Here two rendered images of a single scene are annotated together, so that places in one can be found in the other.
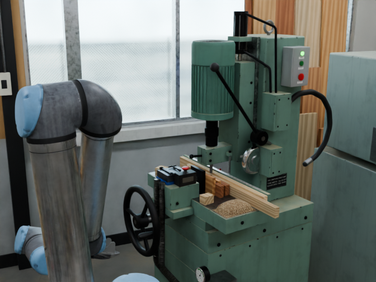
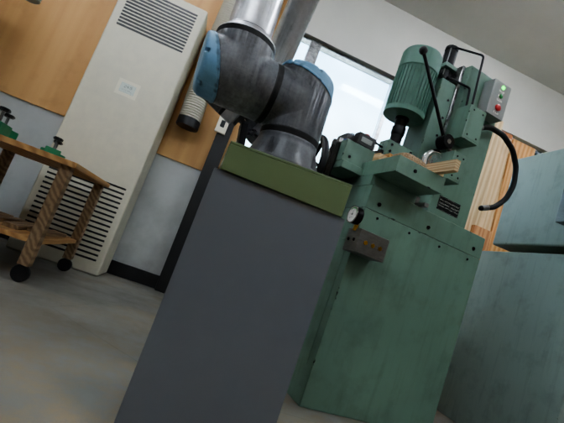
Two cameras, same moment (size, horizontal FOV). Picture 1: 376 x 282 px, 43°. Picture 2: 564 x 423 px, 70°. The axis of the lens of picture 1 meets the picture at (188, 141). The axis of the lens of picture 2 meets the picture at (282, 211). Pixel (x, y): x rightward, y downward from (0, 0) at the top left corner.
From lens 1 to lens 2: 1.26 m
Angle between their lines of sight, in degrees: 27
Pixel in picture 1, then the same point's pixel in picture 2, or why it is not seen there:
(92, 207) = (289, 28)
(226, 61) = (432, 64)
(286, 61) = (485, 91)
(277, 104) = (472, 113)
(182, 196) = (356, 153)
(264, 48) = (468, 73)
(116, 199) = not seen: hidden behind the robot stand
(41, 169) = not seen: outside the picture
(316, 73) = (486, 235)
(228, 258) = (383, 229)
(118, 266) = not seen: hidden behind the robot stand
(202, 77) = (406, 71)
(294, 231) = (458, 255)
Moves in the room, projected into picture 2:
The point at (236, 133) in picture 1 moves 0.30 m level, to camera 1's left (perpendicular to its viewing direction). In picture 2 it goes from (422, 138) to (354, 120)
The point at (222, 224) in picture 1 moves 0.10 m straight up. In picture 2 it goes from (394, 161) to (404, 135)
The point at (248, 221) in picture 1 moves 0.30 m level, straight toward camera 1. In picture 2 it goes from (421, 175) to (424, 140)
